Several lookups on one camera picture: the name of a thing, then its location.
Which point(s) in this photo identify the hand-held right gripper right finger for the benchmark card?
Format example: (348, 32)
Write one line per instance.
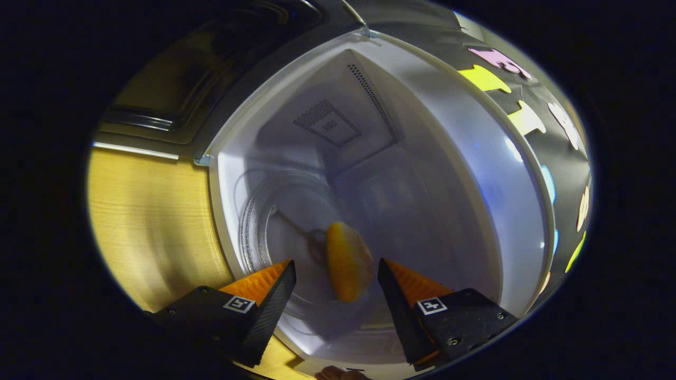
(404, 322)

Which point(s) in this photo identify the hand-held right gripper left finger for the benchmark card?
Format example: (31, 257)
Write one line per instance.
(269, 316)

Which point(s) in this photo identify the orange bread bun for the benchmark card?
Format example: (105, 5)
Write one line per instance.
(348, 264)

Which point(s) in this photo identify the white microwave oven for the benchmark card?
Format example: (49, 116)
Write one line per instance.
(422, 184)

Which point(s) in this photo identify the glass microwave turntable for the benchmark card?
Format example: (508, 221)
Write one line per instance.
(285, 221)

